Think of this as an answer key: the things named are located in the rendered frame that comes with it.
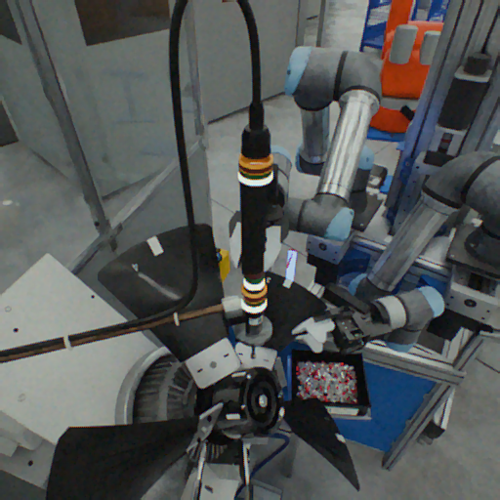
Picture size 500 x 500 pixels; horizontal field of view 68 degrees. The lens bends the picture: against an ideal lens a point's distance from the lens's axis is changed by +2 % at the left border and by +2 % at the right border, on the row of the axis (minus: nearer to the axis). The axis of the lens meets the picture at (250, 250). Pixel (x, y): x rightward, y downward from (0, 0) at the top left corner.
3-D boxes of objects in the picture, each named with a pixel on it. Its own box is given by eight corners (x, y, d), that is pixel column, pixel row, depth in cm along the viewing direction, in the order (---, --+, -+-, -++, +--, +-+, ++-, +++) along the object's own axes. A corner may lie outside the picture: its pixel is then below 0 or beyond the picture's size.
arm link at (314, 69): (333, 186, 137) (339, 79, 86) (294, 178, 141) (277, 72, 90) (341, 157, 140) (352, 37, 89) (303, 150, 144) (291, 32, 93)
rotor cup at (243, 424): (226, 460, 72) (277, 463, 64) (175, 420, 66) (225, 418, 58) (250, 392, 82) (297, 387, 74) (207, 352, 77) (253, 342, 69)
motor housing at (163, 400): (182, 487, 80) (224, 493, 72) (102, 432, 71) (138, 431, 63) (222, 390, 96) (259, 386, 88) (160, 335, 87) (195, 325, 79)
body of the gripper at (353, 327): (346, 341, 77) (396, 325, 80) (327, 307, 82) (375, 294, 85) (339, 356, 83) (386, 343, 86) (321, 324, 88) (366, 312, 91)
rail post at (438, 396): (382, 468, 169) (441, 383, 116) (382, 458, 172) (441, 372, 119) (391, 471, 168) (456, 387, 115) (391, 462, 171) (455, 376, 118)
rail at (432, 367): (191, 312, 136) (188, 298, 131) (195, 304, 139) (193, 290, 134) (456, 388, 115) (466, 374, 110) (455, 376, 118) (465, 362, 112)
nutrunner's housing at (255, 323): (246, 350, 70) (244, 110, 39) (241, 332, 73) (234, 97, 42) (266, 344, 71) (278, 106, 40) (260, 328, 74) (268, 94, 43)
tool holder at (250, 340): (229, 354, 67) (228, 321, 60) (221, 323, 72) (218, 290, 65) (276, 342, 68) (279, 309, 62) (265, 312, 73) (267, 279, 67)
